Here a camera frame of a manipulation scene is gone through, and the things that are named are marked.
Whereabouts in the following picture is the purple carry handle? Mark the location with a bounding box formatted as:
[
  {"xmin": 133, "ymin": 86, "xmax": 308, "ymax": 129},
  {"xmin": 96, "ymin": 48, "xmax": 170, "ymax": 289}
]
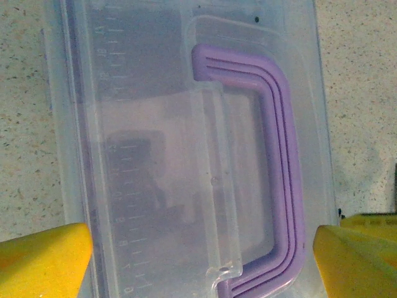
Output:
[{"xmin": 190, "ymin": 43, "xmax": 307, "ymax": 298}]

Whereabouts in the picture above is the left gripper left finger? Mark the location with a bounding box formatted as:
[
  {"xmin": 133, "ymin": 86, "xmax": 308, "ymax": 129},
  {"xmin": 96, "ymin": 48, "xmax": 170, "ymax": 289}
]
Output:
[{"xmin": 0, "ymin": 222, "xmax": 94, "ymax": 298}]

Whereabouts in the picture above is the clear tool box lid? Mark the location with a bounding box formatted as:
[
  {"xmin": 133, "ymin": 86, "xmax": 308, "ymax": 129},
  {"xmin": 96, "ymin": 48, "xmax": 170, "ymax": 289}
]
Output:
[{"xmin": 43, "ymin": 0, "xmax": 339, "ymax": 298}]

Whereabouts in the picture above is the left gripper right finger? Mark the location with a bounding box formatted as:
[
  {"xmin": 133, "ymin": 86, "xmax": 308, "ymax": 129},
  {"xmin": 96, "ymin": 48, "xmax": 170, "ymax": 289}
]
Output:
[{"xmin": 313, "ymin": 212, "xmax": 397, "ymax": 298}]

